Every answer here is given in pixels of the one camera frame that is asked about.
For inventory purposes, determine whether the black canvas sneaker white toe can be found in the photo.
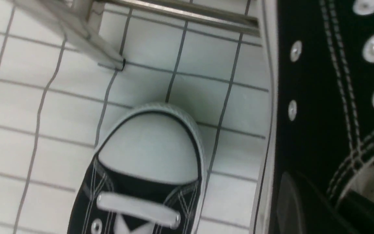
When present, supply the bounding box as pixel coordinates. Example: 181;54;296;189
67;103;207;234

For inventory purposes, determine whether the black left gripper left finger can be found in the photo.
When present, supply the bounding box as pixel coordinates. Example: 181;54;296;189
276;172;340;234

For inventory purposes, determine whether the black high-top canvas sneaker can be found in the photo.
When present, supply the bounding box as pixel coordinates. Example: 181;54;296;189
251;0;374;234

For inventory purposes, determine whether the metal shoe rack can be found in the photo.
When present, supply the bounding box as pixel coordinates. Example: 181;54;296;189
12;0;260;70

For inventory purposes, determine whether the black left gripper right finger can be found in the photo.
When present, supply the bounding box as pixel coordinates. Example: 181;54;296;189
338;190;374;234

